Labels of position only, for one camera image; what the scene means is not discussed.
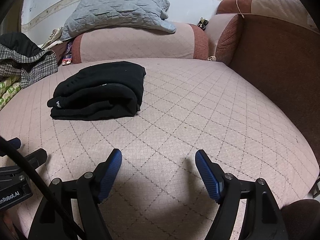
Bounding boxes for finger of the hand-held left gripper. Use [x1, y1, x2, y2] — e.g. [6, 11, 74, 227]
[24, 149, 48, 167]
[6, 137, 22, 151]

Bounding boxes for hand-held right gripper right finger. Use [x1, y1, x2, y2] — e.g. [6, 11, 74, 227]
[195, 149, 287, 240]

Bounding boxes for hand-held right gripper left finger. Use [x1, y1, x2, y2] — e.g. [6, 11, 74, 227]
[27, 148, 123, 240]

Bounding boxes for black pants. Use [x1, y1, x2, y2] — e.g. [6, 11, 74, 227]
[47, 61, 147, 121]

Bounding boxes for green printed blanket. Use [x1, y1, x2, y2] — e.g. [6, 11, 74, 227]
[0, 76, 22, 111]

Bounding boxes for pink and brown sofa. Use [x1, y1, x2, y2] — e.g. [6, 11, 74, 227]
[0, 0, 320, 240]

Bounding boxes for houndstooth coat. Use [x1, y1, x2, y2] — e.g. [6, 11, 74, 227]
[0, 44, 58, 89]

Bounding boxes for colourful printed packet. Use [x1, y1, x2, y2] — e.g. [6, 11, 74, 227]
[62, 42, 73, 65]

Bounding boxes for dark brown cushion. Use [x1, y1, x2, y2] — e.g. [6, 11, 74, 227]
[281, 200, 320, 240]

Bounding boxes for black jacket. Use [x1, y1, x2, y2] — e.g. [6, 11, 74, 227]
[0, 33, 43, 55]

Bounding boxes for cream cloth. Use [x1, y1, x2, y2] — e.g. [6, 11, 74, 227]
[40, 27, 64, 50]

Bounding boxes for grey quilted pillow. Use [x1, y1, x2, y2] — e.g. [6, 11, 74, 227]
[60, 0, 177, 42]

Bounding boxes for black cable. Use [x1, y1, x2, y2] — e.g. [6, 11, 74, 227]
[0, 136, 85, 240]

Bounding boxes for cream cord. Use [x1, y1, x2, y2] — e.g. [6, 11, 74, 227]
[236, 0, 246, 18]

